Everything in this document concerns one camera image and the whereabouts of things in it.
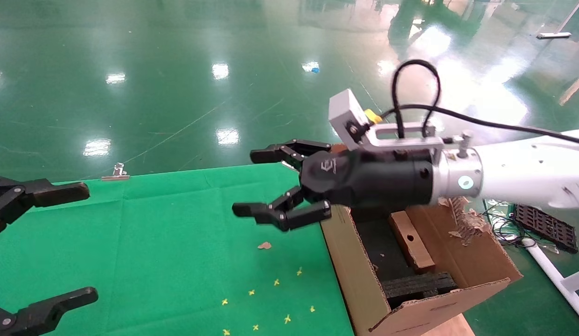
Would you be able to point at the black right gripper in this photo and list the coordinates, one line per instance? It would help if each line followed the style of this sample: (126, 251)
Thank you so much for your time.
(373, 179)

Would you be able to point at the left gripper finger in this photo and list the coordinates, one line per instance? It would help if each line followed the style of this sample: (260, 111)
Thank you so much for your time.
(56, 193)
(51, 308)

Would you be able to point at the small long cardboard box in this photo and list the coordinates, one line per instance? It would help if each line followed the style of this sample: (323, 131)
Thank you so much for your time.
(417, 252)

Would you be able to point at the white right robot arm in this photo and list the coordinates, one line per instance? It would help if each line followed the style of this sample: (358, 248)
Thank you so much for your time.
(527, 172)

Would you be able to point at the small brown cardboard scrap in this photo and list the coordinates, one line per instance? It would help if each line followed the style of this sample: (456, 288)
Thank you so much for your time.
(264, 245)

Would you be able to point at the large open cardboard carton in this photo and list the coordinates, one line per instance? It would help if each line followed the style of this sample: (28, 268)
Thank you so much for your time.
(480, 261)

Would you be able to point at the silver metal binder clip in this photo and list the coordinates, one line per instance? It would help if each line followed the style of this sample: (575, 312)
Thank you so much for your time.
(115, 174)

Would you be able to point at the black foam liner sheet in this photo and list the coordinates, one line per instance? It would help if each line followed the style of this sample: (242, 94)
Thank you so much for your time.
(378, 242)

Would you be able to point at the green table cloth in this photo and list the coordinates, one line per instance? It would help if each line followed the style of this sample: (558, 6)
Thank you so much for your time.
(154, 242)

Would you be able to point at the light wooden board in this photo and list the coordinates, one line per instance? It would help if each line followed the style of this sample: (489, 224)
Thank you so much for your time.
(452, 326)

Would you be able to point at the black slotted plastic tray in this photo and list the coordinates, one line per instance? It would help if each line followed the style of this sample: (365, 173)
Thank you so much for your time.
(546, 228)

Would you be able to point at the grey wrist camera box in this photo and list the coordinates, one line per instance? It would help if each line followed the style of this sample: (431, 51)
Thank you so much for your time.
(345, 109)

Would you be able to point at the grey metal camera bracket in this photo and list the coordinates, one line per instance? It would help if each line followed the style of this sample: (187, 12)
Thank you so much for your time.
(410, 143)

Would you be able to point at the white pipe frame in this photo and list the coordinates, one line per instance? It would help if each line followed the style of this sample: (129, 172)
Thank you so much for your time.
(550, 270)

